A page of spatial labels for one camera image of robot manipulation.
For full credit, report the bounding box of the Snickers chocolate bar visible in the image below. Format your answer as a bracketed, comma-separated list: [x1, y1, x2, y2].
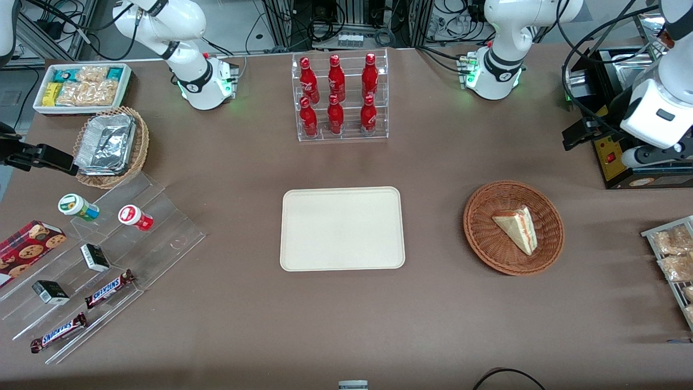
[85, 269, 135, 309]
[30, 313, 88, 354]

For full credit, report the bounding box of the red lidded yogurt cup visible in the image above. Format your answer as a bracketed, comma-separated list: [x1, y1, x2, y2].
[118, 205, 154, 231]

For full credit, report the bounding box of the clear acrylic bottle rack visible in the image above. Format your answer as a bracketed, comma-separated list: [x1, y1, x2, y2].
[291, 49, 389, 142]

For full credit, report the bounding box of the white snack bin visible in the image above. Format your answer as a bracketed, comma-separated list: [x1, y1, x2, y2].
[32, 63, 133, 117]

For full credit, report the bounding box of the triangular sandwich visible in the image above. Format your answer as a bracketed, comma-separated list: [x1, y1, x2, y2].
[492, 206, 538, 256]

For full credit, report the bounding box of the red soda bottle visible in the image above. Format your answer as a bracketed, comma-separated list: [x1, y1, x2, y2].
[327, 94, 344, 135]
[328, 54, 346, 102]
[299, 57, 320, 105]
[360, 95, 377, 133]
[362, 53, 378, 100]
[299, 96, 318, 137]

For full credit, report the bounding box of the aluminium frame rack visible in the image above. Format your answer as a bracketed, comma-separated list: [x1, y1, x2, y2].
[260, 0, 434, 50]

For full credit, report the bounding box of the green lidded yogurt cup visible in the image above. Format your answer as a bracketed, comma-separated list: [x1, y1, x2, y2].
[58, 193, 100, 222]

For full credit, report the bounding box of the clear acrylic step display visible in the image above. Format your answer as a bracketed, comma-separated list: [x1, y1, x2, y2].
[0, 172, 206, 365]

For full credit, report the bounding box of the small black box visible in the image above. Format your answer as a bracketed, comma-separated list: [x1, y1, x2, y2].
[80, 244, 110, 272]
[32, 280, 70, 306]

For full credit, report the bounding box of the small clear cookie bag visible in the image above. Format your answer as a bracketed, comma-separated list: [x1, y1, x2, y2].
[76, 66, 109, 85]

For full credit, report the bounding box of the cream plastic tray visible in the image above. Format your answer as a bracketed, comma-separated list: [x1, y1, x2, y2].
[280, 187, 406, 271]

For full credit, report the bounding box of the aluminium foil tray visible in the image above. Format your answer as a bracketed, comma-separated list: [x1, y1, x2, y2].
[74, 114, 136, 177]

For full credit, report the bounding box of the black cable loop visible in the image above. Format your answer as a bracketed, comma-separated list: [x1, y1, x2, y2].
[472, 367, 547, 390]

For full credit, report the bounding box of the large clear cookie bag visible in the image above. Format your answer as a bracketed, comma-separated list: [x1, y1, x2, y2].
[56, 80, 119, 106]

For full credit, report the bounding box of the brown wicker basket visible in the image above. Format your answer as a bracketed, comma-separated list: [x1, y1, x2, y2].
[463, 180, 565, 277]

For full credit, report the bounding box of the tray of packaged snacks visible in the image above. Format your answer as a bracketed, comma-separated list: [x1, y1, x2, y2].
[642, 216, 693, 332]

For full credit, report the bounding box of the red plaid cookie box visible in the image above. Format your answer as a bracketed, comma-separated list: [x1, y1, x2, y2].
[0, 220, 67, 288]

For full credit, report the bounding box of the light wicker basket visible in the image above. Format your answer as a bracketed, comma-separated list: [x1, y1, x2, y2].
[73, 107, 149, 189]

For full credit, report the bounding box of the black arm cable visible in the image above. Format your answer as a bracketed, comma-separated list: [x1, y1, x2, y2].
[557, 0, 664, 136]

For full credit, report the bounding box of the black and yellow machine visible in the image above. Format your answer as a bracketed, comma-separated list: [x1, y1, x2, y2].
[563, 46, 693, 190]

